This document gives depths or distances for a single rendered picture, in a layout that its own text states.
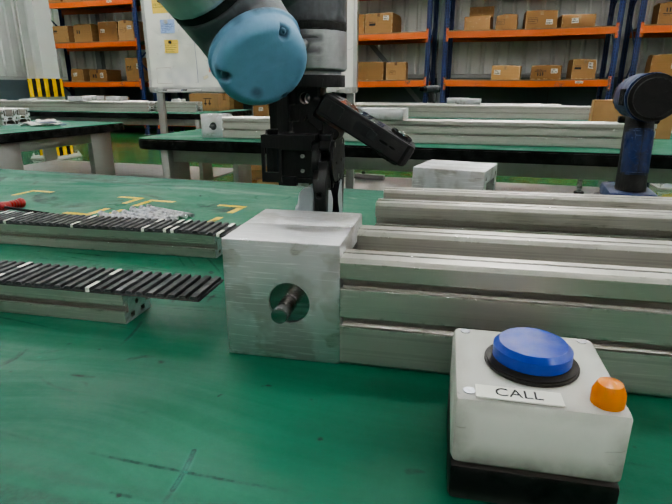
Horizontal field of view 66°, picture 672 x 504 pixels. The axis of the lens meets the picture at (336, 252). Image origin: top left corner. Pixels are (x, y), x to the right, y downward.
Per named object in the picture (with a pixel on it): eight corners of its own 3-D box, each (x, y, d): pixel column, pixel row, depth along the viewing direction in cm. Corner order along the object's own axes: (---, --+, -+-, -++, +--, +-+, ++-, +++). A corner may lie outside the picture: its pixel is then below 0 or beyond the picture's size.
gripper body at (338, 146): (282, 177, 65) (279, 76, 61) (349, 180, 63) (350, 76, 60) (261, 188, 58) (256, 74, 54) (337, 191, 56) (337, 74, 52)
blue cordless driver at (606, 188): (596, 244, 69) (624, 71, 63) (582, 212, 87) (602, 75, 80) (661, 250, 67) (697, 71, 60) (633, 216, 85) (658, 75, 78)
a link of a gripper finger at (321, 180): (318, 225, 60) (321, 150, 59) (332, 226, 60) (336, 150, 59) (307, 226, 56) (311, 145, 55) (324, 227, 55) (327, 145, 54)
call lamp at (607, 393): (594, 409, 24) (598, 387, 23) (586, 391, 25) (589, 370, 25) (629, 413, 23) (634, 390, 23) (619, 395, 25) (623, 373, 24)
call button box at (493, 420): (446, 498, 26) (455, 391, 25) (447, 393, 36) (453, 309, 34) (615, 524, 25) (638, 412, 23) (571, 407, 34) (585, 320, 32)
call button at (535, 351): (493, 389, 26) (497, 354, 26) (488, 352, 30) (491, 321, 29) (577, 399, 26) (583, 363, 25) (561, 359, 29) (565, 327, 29)
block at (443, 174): (404, 236, 73) (406, 169, 70) (428, 218, 83) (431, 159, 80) (475, 245, 69) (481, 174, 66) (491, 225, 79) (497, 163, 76)
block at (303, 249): (215, 368, 39) (206, 247, 36) (269, 303, 50) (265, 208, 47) (333, 381, 37) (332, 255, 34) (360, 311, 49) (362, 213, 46)
